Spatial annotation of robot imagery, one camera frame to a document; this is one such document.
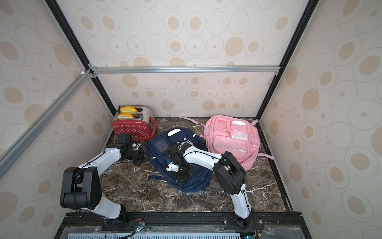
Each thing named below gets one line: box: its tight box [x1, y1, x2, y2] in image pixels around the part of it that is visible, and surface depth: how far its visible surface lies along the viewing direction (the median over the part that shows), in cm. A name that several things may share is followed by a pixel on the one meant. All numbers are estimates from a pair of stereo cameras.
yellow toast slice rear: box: [119, 106, 138, 115], surface depth 99 cm
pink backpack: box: [179, 115, 275, 171], surface depth 105 cm
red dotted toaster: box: [111, 104, 158, 141], surface depth 99 cm
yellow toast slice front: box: [117, 113, 135, 120], surface depth 96 cm
